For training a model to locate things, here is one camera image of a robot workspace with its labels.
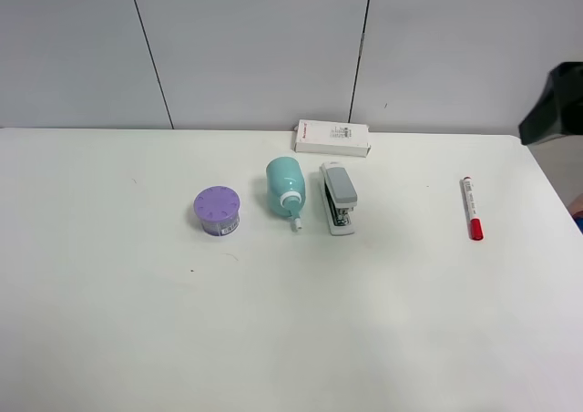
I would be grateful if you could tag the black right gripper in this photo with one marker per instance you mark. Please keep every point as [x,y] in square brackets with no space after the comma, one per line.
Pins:
[558,111]

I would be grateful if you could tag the white cardboard box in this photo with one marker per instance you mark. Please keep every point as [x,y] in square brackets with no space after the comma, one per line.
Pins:
[332,138]

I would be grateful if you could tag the teal pencil sharpener with crank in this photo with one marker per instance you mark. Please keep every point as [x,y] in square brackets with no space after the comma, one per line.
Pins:
[286,190]

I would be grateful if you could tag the purple round air freshener can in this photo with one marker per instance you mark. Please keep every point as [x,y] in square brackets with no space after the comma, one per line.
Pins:
[217,209]

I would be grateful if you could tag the red capped white marker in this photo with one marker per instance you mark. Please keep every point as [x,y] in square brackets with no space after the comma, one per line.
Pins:
[474,224]

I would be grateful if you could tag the blue object at table edge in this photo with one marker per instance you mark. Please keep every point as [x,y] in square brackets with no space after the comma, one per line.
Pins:
[578,219]

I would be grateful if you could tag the grey white stapler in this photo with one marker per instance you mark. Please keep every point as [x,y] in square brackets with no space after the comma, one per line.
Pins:
[339,198]

